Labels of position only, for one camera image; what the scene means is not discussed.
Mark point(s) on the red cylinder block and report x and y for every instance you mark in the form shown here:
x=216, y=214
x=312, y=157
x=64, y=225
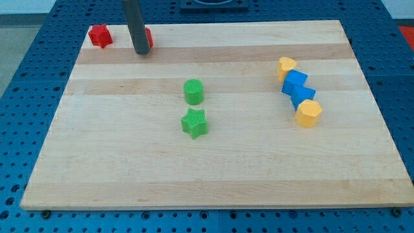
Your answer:
x=149, y=37

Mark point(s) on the green star block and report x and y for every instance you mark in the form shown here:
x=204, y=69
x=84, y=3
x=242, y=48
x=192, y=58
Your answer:
x=194, y=123

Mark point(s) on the red star block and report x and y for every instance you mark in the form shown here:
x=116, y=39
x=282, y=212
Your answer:
x=100, y=36

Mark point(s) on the green cylinder block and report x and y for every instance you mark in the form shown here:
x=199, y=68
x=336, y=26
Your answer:
x=193, y=92

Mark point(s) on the wooden board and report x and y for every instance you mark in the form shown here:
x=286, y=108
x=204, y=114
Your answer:
x=116, y=140

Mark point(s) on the yellow heart block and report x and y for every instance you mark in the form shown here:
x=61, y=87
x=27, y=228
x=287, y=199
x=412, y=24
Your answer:
x=285, y=65

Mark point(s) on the blue cube block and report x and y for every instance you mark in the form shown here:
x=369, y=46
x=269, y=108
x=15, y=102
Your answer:
x=292, y=79

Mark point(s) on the blue triangular block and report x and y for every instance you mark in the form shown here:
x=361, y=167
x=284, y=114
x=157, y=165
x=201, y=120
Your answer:
x=301, y=93

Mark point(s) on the yellow hexagon block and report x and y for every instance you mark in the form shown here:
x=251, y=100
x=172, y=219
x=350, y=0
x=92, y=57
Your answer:
x=308, y=113

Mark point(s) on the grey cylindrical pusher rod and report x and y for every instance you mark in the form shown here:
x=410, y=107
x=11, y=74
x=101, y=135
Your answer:
x=136, y=26

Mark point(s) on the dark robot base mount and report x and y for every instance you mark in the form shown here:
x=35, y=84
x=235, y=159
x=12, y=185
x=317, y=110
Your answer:
x=195, y=5

